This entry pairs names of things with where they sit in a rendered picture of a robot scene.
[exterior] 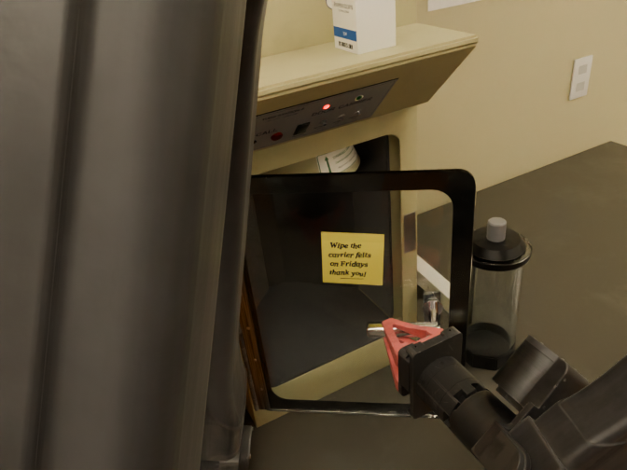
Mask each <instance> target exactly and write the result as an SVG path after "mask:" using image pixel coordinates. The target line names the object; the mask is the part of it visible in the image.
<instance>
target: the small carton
mask: <svg viewBox="0 0 627 470"><path fill-rule="evenodd" d="M331 3H332V15H333V27H334V39H335V48H339V49H342V50H345V51H349V52H352V53H354V54H357V55H359V54H363V53H367V52H371V51H375V50H379V49H383V48H390V47H394V46H396V45H397V44H396V0H331Z"/></svg>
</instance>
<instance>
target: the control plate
mask: <svg viewBox="0 0 627 470"><path fill-rule="evenodd" d="M397 80H398V78H396V79H392V80H388V81H384V82H381V83H378V84H374V85H370V86H366V87H364V88H360V89H356V90H349V91H346V92H343V93H339V94H335V95H332V96H328V97H325V98H321V99H317V100H314V101H310V102H307V103H303V104H297V105H293V106H289V107H286V108H283V109H279V110H275V111H271V112H268V113H265V114H261V115H257V116H256V127H255V138H254V140H257V142H256V143H255V144H254V149H253V151H254V150H258V149H261V148H264V147H267V146H271V145H277V144H280V143H283V142H286V141H290V140H293V139H296V138H300V137H302V136H306V135H309V134H313V133H316V132H320V131H325V130H328V129H331V128H335V127H338V126H341V125H344V124H348V123H351V122H355V121H358V120H361V119H364V118H370V117H371V116H372V115H373V113H374V112H375V111H376V109H377V108H378V106H379V105H380V104H381V102H382V101H383V99H384V98H385V96H386V95H387V94H388V92H389V91H390V89H392V88H393V86H394V85H395V83H396V82H397ZM359 95H363V98H362V99H360V100H358V101H355V98H356V97H357V96H359ZM326 104H331V106H330V107H329V108H328V109H322V107H323V106H324V105H326ZM358 110H362V111H361V115H360V116H358V115H355V112H356V111H358ZM341 115H344V117H343V118H344V120H343V121H341V120H340V119H338V117H339V116H341ZM324 119H326V120H327V122H326V124H327V125H326V126H323V124H319V123H320V122H321V121H322V120H324ZM307 122H311V123H310V124H309V126H308V128H307V130H306V132H304V133H300V134H297V135H293V134H294V132H295V130H296V128H297V127H298V125H300V124H303V123H307ZM277 132H281V133H282V134H283V137H282V138H281V139H279V140H276V141H273V140H272V139H271V137H272V136H273V135H274V134H275V133H277Z"/></svg>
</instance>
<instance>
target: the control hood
mask: <svg viewBox="0 0 627 470"><path fill-rule="evenodd" d="M478 40H479V37H478V36H477V35H475V34H470V33H465V32H460V31H455V30H451V29H446V28H440V27H436V26H431V25H426V24H422V23H413V24H409V25H404V26H400V27H397V28H396V44H397V45H396V46H394V47H390V48H383V49H379V50H375V51H371V52H367V53H363V54H359V55H357V54H354V53H352V52H349V51H345V50H342V49H339V48H335V41H334V42H329V43H326V44H321V45H317V46H312V47H308V48H301V49H297V50H292V51H289V52H284V53H280V54H275V55H271V56H267V57H263V58H261V59H260V70H259V82H258V104H257V115H261V114H265V113H268V112H271V111H275V110H279V109H283V108H286V107H289V106H293V105H297V104H303V103H307V102H310V101H314V100H317V99H321V98H325V97H328V96H332V95H335V94H339V93H343V92H346V91H349V90H356V89H360V88H364V87H366V86H370V85H374V84H378V83H381V82H384V81H388V80H392V79H396V78H398V80H397V82H396V83H395V85H394V86H393V88H392V89H390V91H389V92H388V94H387V95H386V96H385V98H384V99H383V101H382V102H381V104H380V105H379V106H378V108H377V109H376V111H375V112H374V113H373V115H372V116H371V117H368V118H364V119H361V120H358V121H355V122H351V123H348V124H344V125H341V126H338V127H335V128H331V129H328V130H325V131H331V130H334V129H337V128H340V127H343V126H347V125H350V124H354V123H357V122H360V121H363V120H366V119H370V118H376V117H378V116H382V115H385V114H389V113H392V112H395V111H398V110H401V109H405V108H408V107H412V106H415V105H418V104H423V103H427V102H428V101H429V100H430V99H431V98H432V97H433V95H434V94H435V93H436V92H437V91H438V90H439V88H440V87H441V86H442V85H443V84H444V83H445V81H446V80H447V79H448V78H449V77H450V76H451V74H452V73H453V72H454V71H455V70H456V68H457V67H458V66H459V65H460V64H461V63H462V61H463V60H464V59H465V58H466V57H467V56H468V54H469V53H470V52H471V51H472V50H473V49H474V48H475V47H476V46H477V43H478ZM325 131H320V132H316V133H313V134H309V135H306V136H302V137H300V138H296V139H293V140H290V141H286V142H283V143H280V144H277V145H282V144H285V143H289V142H292V141H296V140H299V139H302V138H305V137H308V136H312V135H315V134H318V133H321V132H325ZM277 145H271V146H267V147H264V148H261V149H258V150H254V151H253V153H254V152H257V151H260V150H263V149H267V148H270V147H274V146H277Z"/></svg>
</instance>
